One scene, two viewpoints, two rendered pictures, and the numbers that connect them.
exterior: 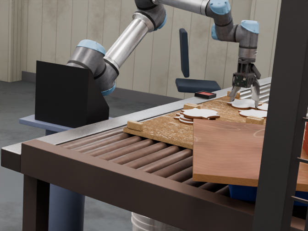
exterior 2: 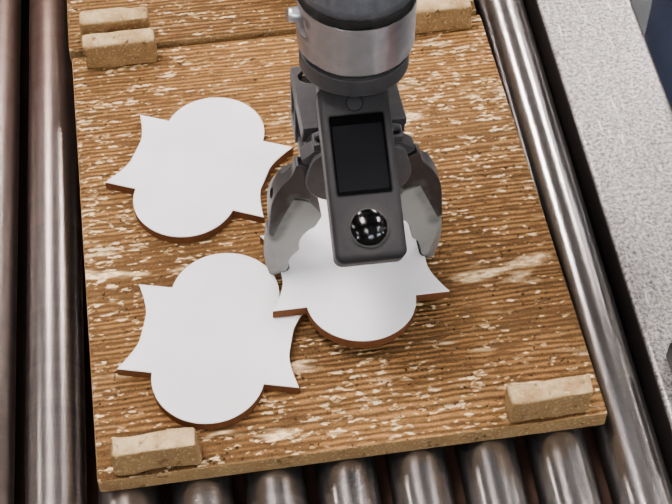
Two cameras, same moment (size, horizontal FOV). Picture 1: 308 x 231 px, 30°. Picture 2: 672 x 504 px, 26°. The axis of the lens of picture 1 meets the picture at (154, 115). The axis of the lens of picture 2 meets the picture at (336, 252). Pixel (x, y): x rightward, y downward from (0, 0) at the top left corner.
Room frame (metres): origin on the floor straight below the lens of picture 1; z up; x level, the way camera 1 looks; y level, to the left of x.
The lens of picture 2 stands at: (2.90, -0.81, 1.78)
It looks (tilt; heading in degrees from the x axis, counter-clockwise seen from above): 51 degrees down; 140
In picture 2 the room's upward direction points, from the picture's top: straight up
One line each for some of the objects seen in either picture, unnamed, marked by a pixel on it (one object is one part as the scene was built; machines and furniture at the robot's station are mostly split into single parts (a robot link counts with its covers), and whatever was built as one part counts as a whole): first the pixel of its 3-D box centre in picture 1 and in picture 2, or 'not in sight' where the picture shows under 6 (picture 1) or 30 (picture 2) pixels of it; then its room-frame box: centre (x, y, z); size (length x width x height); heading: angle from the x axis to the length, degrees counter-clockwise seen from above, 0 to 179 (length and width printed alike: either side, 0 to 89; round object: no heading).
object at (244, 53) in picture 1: (248, 53); (350, 19); (2.38, -0.37, 1.16); 0.08 x 0.08 x 0.05
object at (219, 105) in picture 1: (243, 111); (313, 224); (2.34, -0.37, 0.93); 0.41 x 0.35 x 0.02; 149
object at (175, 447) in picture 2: not in sight; (155, 451); (2.44, -0.58, 0.95); 0.06 x 0.02 x 0.03; 59
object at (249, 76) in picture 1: (244, 72); (350, 103); (2.37, -0.36, 1.08); 0.09 x 0.08 x 0.12; 149
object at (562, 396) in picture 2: (233, 94); (548, 398); (2.58, -0.35, 0.95); 0.06 x 0.02 x 0.03; 59
